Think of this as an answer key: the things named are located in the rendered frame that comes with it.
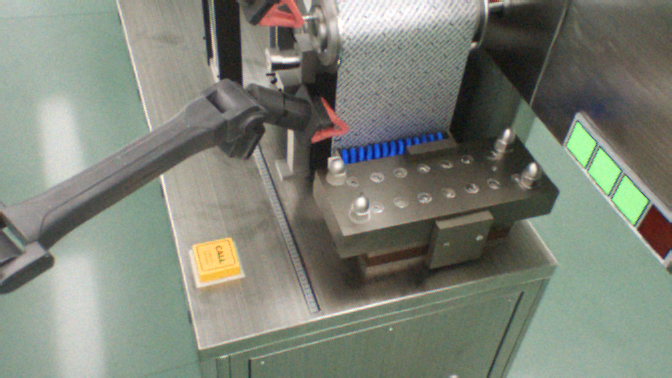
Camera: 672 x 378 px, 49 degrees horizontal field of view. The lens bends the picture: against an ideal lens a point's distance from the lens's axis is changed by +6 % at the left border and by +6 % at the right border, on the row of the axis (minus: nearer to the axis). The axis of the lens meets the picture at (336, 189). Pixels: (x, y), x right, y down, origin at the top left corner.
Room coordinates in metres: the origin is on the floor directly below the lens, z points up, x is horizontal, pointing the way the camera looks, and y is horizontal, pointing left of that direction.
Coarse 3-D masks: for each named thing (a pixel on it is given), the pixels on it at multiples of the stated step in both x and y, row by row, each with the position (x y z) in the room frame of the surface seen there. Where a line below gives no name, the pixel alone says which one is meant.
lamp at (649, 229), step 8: (648, 216) 0.70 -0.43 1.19; (656, 216) 0.69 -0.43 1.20; (648, 224) 0.69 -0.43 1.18; (656, 224) 0.69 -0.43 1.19; (664, 224) 0.68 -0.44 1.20; (640, 232) 0.70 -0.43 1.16; (648, 232) 0.69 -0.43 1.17; (656, 232) 0.68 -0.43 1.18; (664, 232) 0.67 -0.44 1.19; (648, 240) 0.68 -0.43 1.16; (656, 240) 0.67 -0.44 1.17; (664, 240) 0.67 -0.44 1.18; (656, 248) 0.67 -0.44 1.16; (664, 248) 0.66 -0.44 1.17
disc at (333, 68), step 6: (330, 0) 0.99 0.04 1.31; (336, 0) 0.98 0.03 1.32; (336, 6) 0.97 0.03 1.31; (336, 12) 0.96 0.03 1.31; (336, 18) 0.96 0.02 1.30; (336, 24) 0.96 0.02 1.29; (336, 30) 0.96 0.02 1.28; (342, 30) 0.95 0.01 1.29; (342, 36) 0.94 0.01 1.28; (342, 42) 0.94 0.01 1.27; (342, 48) 0.94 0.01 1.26; (336, 54) 0.95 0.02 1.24; (342, 54) 0.94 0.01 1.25; (336, 60) 0.95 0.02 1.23; (324, 66) 1.00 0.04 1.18; (330, 66) 0.97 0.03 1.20; (336, 66) 0.94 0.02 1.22; (330, 72) 0.97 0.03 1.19; (336, 72) 0.95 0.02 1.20
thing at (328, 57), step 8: (312, 0) 1.04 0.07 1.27; (320, 0) 1.01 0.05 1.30; (328, 0) 0.99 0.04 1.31; (328, 8) 0.98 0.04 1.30; (328, 16) 0.97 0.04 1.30; (328, 24) 0.97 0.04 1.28; (328, 32) 0.96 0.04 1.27; (336, 32) 0.96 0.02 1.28; (328, 40) 0.96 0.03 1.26; (336, 40) 0.95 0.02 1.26; (328, 48) 0.96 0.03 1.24; (336, 48) 0.95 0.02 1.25; (320, 56) 0.99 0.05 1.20; (328, 56) 0.96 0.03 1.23
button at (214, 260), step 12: (216, 240) 0.80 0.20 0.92; (228, 240) 0.80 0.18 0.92; (204, 252) 0.77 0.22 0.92; (216, 252) 0.77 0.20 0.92; (228, 252) 0.77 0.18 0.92; (204, 264) 0.74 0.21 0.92; (216, 264) 0.75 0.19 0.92; (228, 264) 0.75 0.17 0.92; (204, 276) 0.72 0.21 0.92; (216, 276) 0.73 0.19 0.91
